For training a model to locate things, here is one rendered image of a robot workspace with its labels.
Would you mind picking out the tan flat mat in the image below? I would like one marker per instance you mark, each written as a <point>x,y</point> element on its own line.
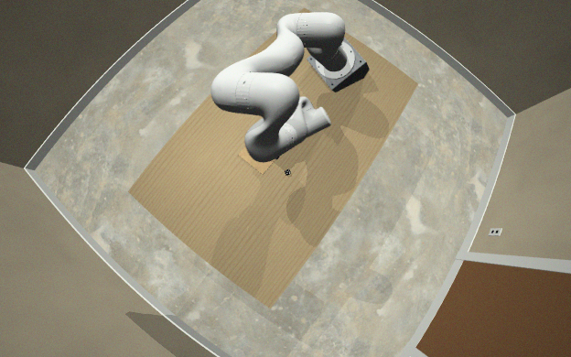
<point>259,166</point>

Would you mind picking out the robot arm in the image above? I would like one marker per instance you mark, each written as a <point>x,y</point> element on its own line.
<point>275,96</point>

